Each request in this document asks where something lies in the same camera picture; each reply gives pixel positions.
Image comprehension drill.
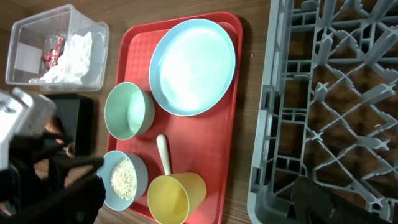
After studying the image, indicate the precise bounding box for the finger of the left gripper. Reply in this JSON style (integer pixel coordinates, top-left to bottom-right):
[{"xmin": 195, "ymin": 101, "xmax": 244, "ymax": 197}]
[{"xmin": 49, "ymin": 156, "xmax": 104, "ymax": 174}]

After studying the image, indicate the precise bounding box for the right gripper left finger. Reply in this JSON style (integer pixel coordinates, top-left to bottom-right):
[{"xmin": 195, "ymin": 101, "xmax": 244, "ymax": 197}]
[{"xmin": 1, "ymin": 174, "xmax": 106, "ymax": 224}]

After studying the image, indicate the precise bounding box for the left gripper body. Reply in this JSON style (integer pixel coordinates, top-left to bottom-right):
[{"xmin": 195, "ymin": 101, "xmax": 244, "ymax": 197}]
[{"xmin": 1, "ymin": 132, "xmax": 73, "ymax": 215}]

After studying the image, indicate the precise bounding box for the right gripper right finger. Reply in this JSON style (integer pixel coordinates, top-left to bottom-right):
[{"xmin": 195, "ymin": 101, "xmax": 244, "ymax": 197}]
[{"xmin": 292, "ymin": 177, "xmax": 389, "ymax": 224}]

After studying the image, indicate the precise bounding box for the blue bowl with rice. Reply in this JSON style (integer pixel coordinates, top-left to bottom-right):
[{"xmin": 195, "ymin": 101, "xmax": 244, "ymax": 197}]
[{"xmin": 97, "ymin": 150, "xmax": 148, "ymax": 211}]

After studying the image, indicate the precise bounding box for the green bowl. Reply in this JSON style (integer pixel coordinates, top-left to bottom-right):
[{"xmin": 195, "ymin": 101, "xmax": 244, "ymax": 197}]
[{"xmin": 104, "ymin": 82, "xmax": 155, "ymax": 140}]

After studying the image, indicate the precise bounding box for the yellow plastic cup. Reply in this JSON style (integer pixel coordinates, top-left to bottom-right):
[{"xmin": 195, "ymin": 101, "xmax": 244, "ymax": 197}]
[{"xmin": 147, "ymin": 172, "xmax": 207, "ymax": 224}]

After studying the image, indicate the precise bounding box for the red snack wrapper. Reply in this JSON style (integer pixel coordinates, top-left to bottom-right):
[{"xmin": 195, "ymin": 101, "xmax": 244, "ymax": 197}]
[{"xmin": 41, "ymin": 35, "xmax": 66, "ymax": 70}]

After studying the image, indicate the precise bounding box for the white napkin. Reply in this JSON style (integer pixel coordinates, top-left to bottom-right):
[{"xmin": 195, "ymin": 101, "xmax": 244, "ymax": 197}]
[{"xmin": 29, "ymin": 32, "xmax": 93, "ymax": 85}]

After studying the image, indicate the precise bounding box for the light blue plate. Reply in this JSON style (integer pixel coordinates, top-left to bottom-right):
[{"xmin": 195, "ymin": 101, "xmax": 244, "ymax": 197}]
[{"xmin": 149, "ymin": 19, "xmax": 236, "ymax": 116}]

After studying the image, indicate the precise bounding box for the grey dishwasher rack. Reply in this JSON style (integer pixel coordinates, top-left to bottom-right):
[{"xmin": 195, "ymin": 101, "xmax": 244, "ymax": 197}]
[{"xmin": 247, "ymin": 0, "xmax": 397, "ymax": 223}]

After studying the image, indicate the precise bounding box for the black square bin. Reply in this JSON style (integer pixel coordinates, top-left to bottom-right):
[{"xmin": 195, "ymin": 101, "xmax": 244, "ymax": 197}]
[{"xmin": 45, "ymin": 93, "xmax": 93, "ymax": 157}]

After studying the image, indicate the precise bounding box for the white plastic spoon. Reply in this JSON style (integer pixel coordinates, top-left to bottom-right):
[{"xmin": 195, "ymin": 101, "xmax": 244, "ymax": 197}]
[{"xmin": 156, "ymin": 134, "xmax": 172, "ymax": 175}]

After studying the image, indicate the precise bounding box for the clear plastic bin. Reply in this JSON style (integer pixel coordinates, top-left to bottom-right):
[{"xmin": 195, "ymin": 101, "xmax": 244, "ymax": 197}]
[{"xmin": 4, "ymin": 4, "xmax": 109, "ymax": 91}]

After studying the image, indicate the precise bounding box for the red plastic tray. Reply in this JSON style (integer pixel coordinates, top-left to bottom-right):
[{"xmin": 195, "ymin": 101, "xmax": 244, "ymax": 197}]
[{"xmin": 107, "ymin": 17, "xmax": 239, "ymax": 223}]

